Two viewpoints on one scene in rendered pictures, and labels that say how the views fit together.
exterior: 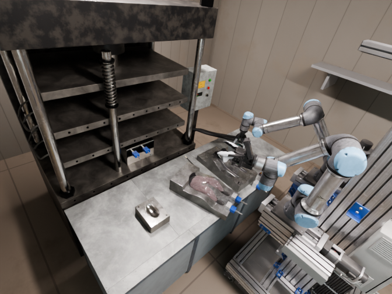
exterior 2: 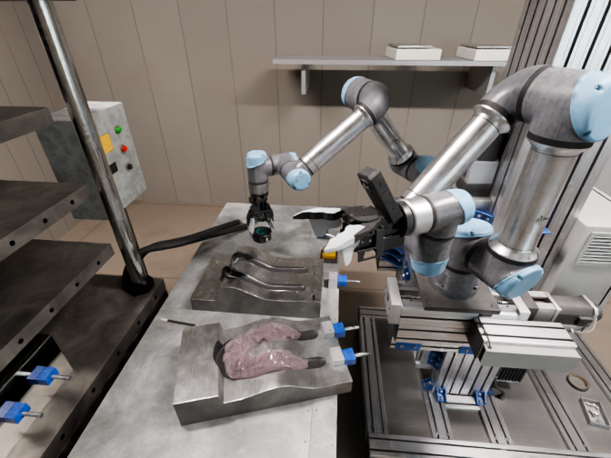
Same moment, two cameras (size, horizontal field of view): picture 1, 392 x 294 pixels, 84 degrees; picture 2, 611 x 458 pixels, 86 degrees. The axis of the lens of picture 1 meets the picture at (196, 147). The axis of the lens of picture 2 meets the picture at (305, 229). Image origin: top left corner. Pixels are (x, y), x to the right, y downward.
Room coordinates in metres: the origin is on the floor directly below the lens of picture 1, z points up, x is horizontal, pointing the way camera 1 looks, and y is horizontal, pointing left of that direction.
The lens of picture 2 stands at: (0.57, 0.15, 1.77)
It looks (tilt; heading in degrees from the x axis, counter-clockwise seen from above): 33 degrees down; 324
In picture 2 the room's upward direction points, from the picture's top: straight up
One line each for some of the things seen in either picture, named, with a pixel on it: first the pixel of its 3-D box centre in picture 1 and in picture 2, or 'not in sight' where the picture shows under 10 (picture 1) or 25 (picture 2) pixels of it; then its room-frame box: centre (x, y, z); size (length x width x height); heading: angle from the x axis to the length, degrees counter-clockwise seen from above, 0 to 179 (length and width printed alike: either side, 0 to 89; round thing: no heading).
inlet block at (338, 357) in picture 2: (234, 210); (350, 356); (1.03, -0.36, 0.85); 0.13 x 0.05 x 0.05; 66
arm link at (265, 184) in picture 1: (267, 178); (426, 245); (0.90, -0.42, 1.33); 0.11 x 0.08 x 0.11; 165
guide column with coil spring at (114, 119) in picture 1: (115, 140); not in sight; (1.29, 0.61, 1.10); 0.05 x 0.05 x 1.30
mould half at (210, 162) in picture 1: (226, 164); (261, 279); (1.51, -0.30, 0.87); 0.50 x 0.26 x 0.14; 49
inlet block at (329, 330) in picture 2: (239, 200); (340, 330); (1.12, -0.40, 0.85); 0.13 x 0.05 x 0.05; 66
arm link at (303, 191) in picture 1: (305, 196); (467, 242); (0.94, -0.71, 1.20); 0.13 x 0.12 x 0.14; 165
